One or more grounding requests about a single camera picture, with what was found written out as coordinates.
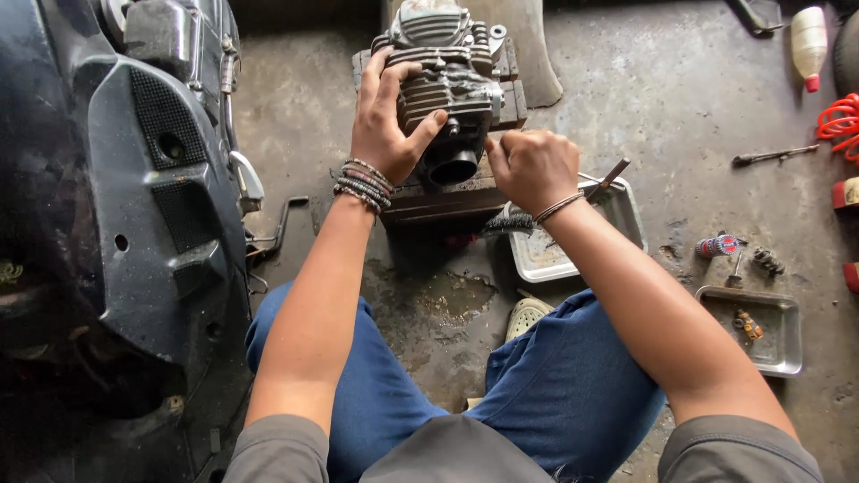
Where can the dark coil valve spring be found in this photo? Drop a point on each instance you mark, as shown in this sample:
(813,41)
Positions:
(768,261)

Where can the red and blue spool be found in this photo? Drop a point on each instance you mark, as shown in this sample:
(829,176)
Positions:
(717,246)

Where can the large steel tray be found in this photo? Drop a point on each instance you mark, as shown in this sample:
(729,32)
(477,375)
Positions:
(557,251)

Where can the black motorcycle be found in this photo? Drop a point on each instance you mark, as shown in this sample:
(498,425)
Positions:
(114,235)

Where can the gray shirt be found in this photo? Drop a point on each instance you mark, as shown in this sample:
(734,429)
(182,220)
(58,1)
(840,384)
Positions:
(456,456)

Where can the person's left hand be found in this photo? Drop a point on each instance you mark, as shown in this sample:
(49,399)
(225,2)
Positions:
(379,134)

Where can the person's right hand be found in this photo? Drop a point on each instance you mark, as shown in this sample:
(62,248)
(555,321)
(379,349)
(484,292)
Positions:
(540,168)

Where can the black rubber tyre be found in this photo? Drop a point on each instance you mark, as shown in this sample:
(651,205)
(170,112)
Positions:
(847,57)

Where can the dark wooden block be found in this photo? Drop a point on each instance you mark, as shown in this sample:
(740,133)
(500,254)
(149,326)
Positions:
(443,201)

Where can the small orange metal part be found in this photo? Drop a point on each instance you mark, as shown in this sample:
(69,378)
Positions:
(747,324)

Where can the black bristle brush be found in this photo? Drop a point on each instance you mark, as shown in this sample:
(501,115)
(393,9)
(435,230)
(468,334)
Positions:
(508,222)

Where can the gray finned engine cylinder head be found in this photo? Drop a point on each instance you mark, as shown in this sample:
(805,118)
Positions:
(449,80)

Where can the thin metal rod tool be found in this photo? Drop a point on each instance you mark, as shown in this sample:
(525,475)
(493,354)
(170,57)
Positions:
(608,180)

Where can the white bottle with red cap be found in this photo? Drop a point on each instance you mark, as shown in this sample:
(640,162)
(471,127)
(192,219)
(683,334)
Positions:
(809,43)

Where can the red and cream can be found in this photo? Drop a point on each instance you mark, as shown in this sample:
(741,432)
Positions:
(847,194)

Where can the thin metal bangle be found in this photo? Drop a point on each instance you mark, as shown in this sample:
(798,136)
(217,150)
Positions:
(558,206)

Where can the small steel tray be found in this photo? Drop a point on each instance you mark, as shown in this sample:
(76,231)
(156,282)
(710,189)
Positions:
(772,349)

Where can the blue jeans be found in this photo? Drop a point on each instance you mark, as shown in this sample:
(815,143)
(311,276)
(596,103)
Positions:
(564,396)

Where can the red object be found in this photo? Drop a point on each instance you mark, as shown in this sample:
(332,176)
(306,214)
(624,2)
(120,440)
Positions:
(852,277)

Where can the black metal bracket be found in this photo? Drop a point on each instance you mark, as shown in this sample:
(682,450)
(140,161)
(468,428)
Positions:
(755,17)

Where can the small metal engine valve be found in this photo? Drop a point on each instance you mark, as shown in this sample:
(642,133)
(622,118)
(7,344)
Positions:
(735,274)

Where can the long dark screwdriver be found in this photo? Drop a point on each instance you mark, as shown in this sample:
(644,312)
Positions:
(772,155)

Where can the black motorcycle foot lever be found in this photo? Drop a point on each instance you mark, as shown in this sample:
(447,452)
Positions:
(278,225)

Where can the white perforated sandal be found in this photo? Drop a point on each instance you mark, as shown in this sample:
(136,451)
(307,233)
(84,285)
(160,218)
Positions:
(527,315)

